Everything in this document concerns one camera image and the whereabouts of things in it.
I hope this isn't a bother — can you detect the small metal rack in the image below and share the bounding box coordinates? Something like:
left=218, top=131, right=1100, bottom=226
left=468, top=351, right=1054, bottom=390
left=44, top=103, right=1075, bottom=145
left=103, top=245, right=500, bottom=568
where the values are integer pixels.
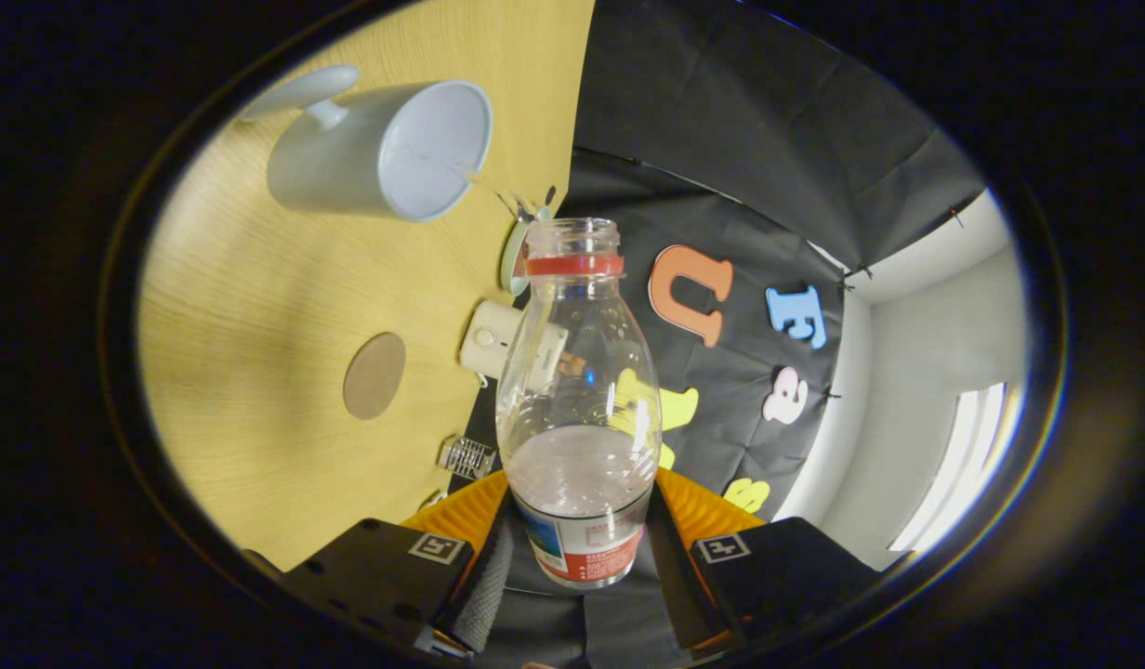
left=438, top=435, right=498, bottom=481

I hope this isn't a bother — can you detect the wooden table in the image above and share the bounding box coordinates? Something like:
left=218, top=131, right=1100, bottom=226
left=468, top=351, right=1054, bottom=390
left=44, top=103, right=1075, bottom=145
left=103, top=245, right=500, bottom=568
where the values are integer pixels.
left=138, top=0, right=597, bottom=572

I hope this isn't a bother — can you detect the clear juice bottle red label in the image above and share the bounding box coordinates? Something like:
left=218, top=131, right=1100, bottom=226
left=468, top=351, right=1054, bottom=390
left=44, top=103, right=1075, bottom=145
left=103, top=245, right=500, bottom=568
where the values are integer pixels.
left=495, top=217, right=664, bottom=591

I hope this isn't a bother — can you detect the white toaster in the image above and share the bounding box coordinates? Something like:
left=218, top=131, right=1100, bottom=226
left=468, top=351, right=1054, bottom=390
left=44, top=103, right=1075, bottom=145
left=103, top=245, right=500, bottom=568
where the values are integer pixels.
left=459, top=299, right=570, bottom=391

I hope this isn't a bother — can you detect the round brown coaster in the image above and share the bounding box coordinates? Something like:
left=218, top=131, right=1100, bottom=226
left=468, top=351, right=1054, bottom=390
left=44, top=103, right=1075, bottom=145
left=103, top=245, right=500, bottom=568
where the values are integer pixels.
left=343, top=332, right=407, bottom=421

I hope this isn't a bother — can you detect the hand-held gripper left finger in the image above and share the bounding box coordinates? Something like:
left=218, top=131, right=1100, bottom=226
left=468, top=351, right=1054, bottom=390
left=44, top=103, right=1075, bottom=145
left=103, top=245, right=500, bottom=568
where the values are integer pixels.
left=247, top=469, right=516, bottom=656

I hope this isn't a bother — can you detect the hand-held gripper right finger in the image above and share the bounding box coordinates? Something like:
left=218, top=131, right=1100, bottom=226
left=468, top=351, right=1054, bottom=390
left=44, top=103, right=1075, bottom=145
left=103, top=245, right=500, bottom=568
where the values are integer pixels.
left=647, top=467, right=880, bottom=651

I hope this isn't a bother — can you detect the light green plate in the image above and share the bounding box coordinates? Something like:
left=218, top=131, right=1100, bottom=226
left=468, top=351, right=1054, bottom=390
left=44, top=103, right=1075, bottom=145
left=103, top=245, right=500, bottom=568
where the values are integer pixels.
left=499, top=206, right=555, bottom=298

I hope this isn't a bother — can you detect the white cup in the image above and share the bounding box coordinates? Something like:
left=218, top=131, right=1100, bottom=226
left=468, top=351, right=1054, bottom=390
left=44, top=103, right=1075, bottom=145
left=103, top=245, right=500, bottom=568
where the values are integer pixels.
left=238, top=63, right=494, bottom=224

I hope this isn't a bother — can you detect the large ceiling light panel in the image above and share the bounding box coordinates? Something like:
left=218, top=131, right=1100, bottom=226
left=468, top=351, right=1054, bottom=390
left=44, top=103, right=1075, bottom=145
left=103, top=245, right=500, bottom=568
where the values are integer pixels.
left=888, top=383, right=1024, bottom=554

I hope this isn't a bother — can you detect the black backdrop cloth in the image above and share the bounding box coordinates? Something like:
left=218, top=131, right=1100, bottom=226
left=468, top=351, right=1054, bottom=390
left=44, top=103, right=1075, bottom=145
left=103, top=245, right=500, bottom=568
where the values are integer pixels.
left=447, top=0, right=987, bottom=669

